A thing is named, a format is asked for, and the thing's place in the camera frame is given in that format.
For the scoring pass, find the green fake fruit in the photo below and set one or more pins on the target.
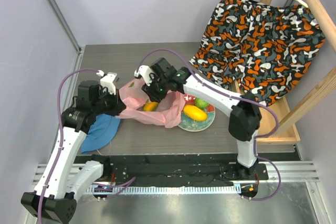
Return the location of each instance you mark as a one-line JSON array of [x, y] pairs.
[[201, 104]]

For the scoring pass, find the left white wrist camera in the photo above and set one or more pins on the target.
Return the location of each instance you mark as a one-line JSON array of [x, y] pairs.
[[107, 82]]

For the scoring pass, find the blue bucket hat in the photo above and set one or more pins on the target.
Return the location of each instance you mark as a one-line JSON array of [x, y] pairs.
[[100, 133]]

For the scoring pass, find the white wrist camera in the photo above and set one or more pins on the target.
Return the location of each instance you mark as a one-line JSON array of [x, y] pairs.
[[107, 82], [144, 72]]

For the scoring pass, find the red teal floral plate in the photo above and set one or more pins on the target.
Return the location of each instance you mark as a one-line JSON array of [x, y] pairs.
[[191, 125]]

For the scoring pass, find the orange camouflage patterned shorts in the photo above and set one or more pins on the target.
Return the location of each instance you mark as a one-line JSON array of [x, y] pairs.
[[266, 49]]

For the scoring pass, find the pink plastic bag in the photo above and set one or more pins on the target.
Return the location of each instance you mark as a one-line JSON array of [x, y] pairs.
[[167, 113]]

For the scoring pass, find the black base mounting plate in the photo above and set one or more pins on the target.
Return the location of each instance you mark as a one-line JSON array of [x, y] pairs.
[[168, 170]]

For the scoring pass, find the yellow orange fake mango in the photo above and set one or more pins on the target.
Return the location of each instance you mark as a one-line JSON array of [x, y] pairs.
[[194, 113]]

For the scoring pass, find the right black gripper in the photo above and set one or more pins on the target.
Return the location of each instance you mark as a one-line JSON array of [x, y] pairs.
[[153, 94]]

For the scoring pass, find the aluminium rail with slotted strip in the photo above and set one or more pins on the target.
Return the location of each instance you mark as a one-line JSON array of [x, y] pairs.
[[292, 173]]

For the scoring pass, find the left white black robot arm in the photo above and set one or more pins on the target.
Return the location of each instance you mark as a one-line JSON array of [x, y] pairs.
[[55, 197]]

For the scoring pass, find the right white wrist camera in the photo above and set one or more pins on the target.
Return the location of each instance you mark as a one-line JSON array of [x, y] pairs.
[[144, 72]]

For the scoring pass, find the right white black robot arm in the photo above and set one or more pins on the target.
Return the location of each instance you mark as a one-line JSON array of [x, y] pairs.
[[242, 111]]

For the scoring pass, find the yellow fake fruit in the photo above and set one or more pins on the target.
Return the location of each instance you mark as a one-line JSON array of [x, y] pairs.
[[150, 106]]

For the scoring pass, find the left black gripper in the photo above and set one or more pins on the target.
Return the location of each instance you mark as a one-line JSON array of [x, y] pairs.
[[118, 105]]

